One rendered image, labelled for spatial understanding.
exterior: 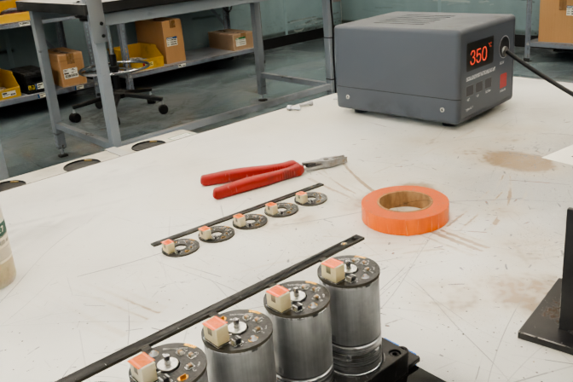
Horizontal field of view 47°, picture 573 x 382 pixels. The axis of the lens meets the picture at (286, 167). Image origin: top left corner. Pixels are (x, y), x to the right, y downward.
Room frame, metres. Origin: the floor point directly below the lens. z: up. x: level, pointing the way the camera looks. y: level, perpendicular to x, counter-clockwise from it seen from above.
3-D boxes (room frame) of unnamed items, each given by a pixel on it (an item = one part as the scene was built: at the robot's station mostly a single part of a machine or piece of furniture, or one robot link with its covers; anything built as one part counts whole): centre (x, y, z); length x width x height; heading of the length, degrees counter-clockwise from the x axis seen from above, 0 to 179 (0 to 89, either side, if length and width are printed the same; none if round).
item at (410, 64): (0.69, -0.15, 0.80); 0.15 x 0.12 x 0.10; 45
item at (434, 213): (0.42, -0.08, 0.76); 0.06 x 0.06 x 0.01
